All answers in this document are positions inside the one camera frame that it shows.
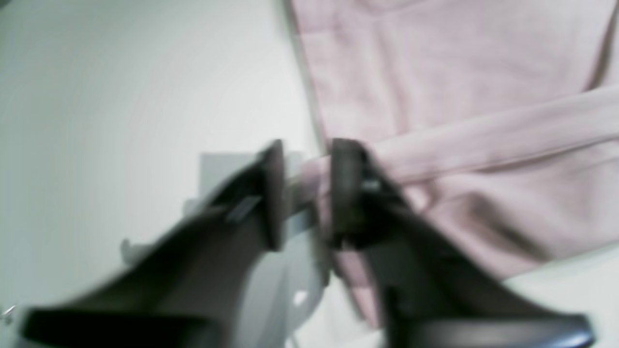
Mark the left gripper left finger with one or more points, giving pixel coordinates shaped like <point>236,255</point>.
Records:
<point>187,290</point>

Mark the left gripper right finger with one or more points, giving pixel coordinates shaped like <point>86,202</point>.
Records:
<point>428,293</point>

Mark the pink T-shirt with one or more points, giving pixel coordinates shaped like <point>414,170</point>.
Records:
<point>498,118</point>

